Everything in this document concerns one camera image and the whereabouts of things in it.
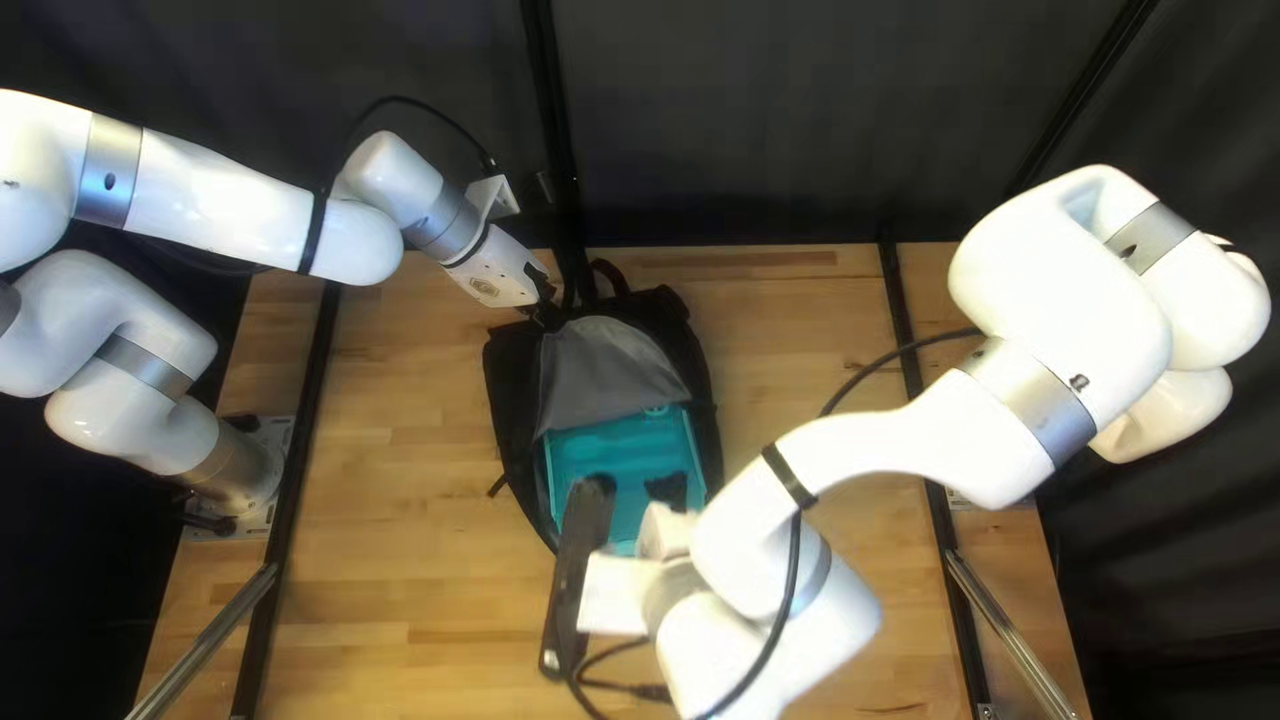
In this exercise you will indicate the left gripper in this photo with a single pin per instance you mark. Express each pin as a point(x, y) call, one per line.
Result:
point(495, 270)

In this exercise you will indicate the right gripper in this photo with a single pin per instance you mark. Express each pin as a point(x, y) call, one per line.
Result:
point(665, 535)

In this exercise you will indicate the translucent teal lunch box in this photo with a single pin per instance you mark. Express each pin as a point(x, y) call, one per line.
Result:
point(620, 450)

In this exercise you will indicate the black backpack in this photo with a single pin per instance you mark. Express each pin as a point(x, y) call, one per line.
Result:
point(600, 370)

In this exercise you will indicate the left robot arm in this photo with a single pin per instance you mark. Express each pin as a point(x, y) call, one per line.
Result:
point(220, 205)

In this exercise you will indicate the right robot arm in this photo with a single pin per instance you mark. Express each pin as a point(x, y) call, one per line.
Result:
point(950, 440)

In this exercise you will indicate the silver mounting plate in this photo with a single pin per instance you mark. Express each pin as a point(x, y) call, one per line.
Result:
point(965, 497)
point(262, 440)

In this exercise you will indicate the black frame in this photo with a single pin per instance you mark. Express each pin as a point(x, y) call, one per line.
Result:
point(555, 100)

